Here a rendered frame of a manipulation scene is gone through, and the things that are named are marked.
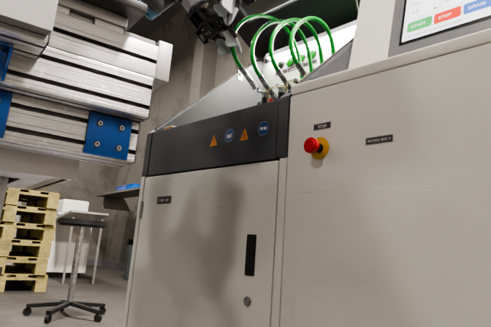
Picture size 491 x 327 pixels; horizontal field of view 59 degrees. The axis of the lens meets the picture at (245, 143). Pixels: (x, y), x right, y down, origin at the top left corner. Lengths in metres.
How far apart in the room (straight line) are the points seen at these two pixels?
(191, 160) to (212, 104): 0.49
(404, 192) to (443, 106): 0.18
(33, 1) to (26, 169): 0.35
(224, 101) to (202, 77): 4.69
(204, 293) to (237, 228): 0.21
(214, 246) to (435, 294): 0.61
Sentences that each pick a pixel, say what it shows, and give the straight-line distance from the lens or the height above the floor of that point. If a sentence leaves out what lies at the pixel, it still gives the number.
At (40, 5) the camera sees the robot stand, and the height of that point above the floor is 0.92.
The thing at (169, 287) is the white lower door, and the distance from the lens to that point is 1.38.
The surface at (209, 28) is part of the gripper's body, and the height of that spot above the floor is 1.25.
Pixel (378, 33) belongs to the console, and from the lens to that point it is 1.37.
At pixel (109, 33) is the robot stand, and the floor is 0.97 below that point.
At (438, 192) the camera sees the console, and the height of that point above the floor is 0.69.
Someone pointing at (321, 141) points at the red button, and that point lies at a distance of 1.00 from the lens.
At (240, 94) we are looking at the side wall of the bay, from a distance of 1.91.
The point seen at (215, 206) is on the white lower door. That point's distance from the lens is 1.23.
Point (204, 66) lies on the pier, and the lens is 6.60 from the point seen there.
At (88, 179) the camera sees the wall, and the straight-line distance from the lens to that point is 9.50.
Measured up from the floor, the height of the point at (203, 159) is 0.82.
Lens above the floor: 0.57
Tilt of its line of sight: 14 degrees up
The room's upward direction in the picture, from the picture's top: 4 degrees clockwise
